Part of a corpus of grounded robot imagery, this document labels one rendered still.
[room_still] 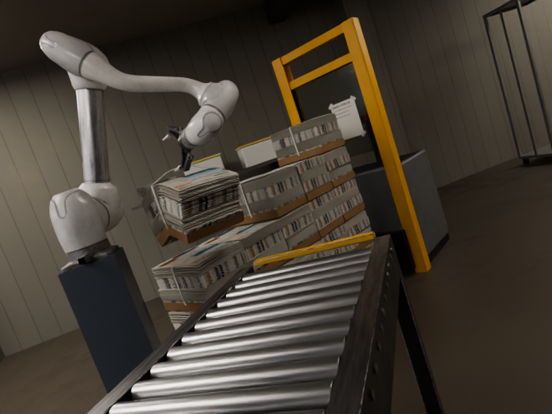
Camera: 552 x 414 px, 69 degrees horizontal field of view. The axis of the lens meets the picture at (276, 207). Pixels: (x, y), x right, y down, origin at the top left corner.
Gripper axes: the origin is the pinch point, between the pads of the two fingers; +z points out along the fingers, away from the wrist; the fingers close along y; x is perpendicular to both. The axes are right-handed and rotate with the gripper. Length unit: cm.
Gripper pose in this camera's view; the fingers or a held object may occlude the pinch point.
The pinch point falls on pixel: (172, 153)
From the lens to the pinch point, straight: 182.7
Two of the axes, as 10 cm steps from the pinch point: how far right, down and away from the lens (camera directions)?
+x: 7.5, -3.1, 5.9
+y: 3.5, 9.3, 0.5
